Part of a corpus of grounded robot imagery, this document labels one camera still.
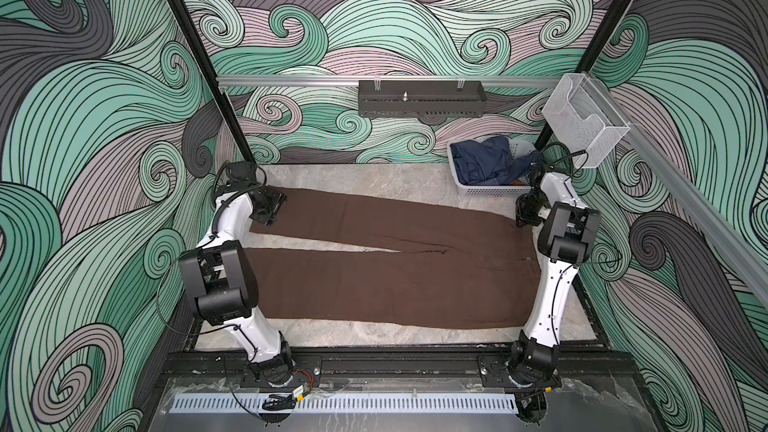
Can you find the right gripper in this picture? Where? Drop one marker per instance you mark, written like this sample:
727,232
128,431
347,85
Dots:
522,219

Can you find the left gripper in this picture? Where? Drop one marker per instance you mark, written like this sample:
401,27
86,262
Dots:
275,198

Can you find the brown corduroy trousers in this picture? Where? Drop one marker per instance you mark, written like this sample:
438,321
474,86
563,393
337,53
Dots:
401,262

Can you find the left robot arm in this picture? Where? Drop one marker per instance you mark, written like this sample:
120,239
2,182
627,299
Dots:
221,287

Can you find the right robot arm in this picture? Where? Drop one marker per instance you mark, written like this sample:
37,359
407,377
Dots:
567,231

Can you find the blue denim trousers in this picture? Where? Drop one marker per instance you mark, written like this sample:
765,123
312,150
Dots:
490,162

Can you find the white plastic laundry basket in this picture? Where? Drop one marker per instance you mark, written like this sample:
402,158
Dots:
519,188

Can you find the clear acrylic wall holder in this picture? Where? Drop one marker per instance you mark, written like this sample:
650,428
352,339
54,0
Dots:
584,116

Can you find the black perforated wall tray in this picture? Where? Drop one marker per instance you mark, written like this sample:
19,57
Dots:
430,102

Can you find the aluminium rail back wall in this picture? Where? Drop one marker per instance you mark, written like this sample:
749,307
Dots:
304,80

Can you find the aluminium rail wall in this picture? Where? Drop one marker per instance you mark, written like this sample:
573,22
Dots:
747,264
304,80

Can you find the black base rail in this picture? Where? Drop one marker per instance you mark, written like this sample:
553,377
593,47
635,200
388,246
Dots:
488,365

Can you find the white slotted cable duct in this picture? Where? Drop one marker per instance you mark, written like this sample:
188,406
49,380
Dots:
454,403

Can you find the aluminium rail right wall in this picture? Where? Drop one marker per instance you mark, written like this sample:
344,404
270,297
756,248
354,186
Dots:
747,264

